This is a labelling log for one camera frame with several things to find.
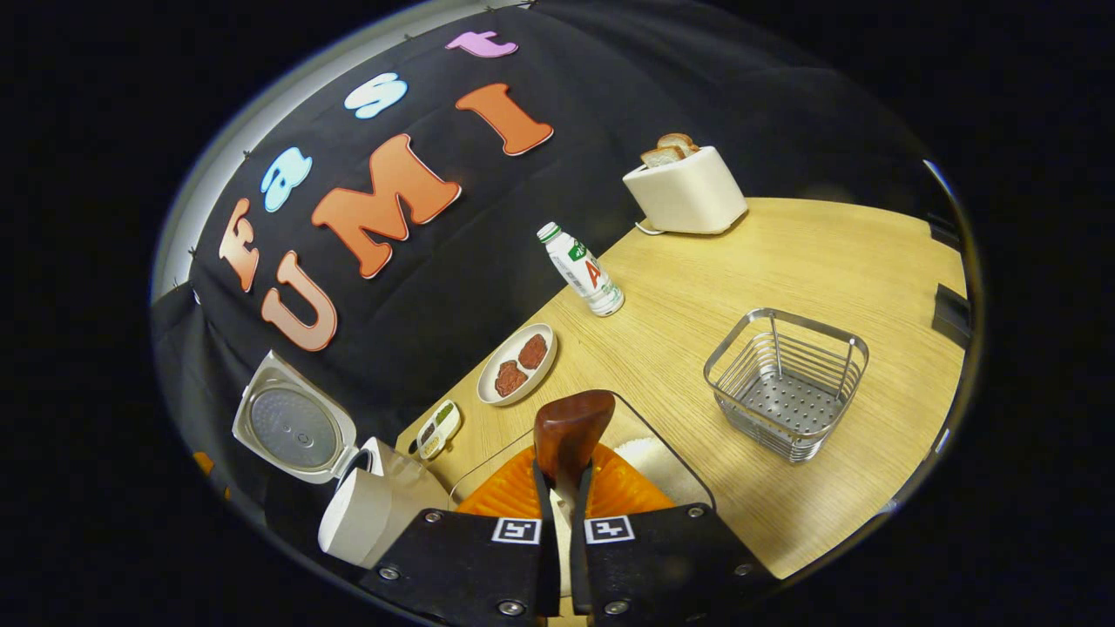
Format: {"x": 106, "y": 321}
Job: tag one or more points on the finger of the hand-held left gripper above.
{"x": 209, "y": 470}

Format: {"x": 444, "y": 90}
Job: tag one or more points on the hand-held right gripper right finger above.
{"x": 582, "y": 566}

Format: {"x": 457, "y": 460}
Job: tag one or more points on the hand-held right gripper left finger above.
{"x": 547, "y": 566}

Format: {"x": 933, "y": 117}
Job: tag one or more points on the clear box of rice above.
{"x": 662, "y": 466}

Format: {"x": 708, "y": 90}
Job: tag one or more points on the brown wooden spoon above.
{"x": 571, "y": 431}

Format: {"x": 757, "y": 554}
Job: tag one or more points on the white rice cooker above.
{"x": 375, "y": 514}

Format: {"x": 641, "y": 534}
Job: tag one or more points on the white divided bean dish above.
{"x": 438, "y": 428}

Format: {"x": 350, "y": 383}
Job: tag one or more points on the red meat piece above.
{"x": 532, "y": 351}
{"x": 510, "y": 379}

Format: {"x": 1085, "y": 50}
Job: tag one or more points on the white round plate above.
{"x": 514, "y": 344}

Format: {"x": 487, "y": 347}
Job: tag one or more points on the white drink bottle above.
{"x": 584, "y": 272}

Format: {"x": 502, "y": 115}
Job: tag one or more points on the cream toaster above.
{"x": 688, "y": 196}

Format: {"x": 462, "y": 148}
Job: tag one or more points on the bread slice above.
{"x": 678, "y": 140}
{"x": 662, "y": 157}

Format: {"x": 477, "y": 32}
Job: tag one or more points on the black block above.
{"x": 951, "y": 315}

